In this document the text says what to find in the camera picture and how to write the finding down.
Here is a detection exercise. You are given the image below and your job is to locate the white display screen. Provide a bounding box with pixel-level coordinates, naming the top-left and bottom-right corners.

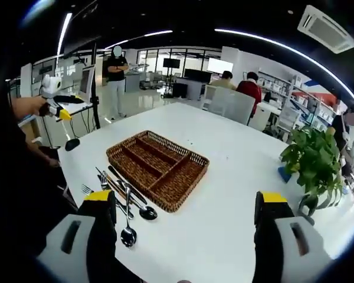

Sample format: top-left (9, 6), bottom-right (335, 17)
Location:
top-left (206, 57), bottom-right (234, 74)

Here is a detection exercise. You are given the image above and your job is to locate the person's black clothed body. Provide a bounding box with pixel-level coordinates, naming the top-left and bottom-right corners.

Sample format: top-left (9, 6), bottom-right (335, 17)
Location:
top-left (0, 97), bottom-right (79, 260)

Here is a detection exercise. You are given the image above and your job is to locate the ceiling air conditioner vent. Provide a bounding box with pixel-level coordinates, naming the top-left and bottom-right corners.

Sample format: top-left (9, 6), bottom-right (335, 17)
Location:
top-left (297, 5), bottom-right (354, 55)

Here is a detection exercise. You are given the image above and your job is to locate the white chair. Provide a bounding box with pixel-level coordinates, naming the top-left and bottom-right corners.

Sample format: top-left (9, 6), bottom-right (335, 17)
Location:
top-left (208, 85), bottom-right (256, 126)

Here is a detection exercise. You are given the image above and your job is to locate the steel table knife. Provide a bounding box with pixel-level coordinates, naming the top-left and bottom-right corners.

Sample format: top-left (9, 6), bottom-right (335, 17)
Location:
top-left (107, 164), bottom-right (149, 205)
top-left (97, 173), bottom-right (135, 221)

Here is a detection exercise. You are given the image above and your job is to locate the white storage shelf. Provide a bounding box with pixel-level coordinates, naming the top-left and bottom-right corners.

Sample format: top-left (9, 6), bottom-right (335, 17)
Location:
top-left (258, 69), bottom-right (339, 139)

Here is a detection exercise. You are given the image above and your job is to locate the brown wicker storage tray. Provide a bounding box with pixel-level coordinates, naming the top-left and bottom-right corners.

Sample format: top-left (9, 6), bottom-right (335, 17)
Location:
top-left (106, 130), bottom-right (210, 213)

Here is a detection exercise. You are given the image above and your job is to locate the blue box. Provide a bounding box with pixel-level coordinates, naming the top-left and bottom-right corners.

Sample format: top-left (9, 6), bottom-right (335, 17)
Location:
top-left (278, 166), bottom-right (293, 183)

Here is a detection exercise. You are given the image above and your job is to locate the ceiling light strip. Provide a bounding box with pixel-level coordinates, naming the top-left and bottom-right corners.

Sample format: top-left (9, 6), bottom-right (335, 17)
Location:
top-left (104, 29), bottom-right (174, 50)
top-left (214, 28), bottom-right (354, 111)
top-left (56, 13), bottom-right (74, 57)

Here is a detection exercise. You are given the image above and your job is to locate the black computer mouse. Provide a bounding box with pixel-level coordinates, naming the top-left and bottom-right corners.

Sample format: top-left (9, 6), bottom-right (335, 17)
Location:
top-left (64, 137), bottom-right (81, 152)

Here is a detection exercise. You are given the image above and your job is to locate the black monitor on stand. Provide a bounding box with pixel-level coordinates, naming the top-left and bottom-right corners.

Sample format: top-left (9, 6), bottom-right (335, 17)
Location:
top-left (162, 58), bottom-right (181, 98)

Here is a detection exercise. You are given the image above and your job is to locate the black tripod stand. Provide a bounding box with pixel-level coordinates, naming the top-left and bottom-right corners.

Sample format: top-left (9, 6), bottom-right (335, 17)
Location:
top-left (91, 41), bottom-right (103, 130)

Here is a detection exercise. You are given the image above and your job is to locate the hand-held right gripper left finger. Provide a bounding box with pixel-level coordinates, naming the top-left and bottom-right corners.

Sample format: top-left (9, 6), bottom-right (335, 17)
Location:
top-left (37, 190), bottom-right (119, 283)

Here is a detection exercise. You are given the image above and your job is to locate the green potted plant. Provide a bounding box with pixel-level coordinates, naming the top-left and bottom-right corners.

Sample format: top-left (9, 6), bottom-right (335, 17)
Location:
top-left (279, 125), bottom-right (345, 210)

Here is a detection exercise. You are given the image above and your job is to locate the black desk monitor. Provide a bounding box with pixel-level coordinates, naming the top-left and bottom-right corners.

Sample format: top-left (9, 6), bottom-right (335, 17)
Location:
top-left (183, 68), bottom-right (213, 85)

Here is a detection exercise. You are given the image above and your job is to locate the steel spoon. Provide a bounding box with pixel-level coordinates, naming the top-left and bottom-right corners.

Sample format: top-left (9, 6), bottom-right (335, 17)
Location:
top-left (115, 179), bottom-right (159, 221)
top-left (120, 186), bottom-right (138, 248)

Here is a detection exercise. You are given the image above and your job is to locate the white laptop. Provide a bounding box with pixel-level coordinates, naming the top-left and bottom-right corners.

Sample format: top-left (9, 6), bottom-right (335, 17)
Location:
top-left (77, 65), bottom-right (97, 104)

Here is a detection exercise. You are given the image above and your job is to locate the dark curved device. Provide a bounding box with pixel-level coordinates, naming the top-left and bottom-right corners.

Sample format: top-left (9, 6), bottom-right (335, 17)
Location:
top-left (297, 193), bottom-right (317, 227)

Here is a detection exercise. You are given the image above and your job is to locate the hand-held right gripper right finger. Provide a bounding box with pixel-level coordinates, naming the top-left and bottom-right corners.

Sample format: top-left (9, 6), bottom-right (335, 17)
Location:
top-left (252, 190), bottom-right (333, 283)

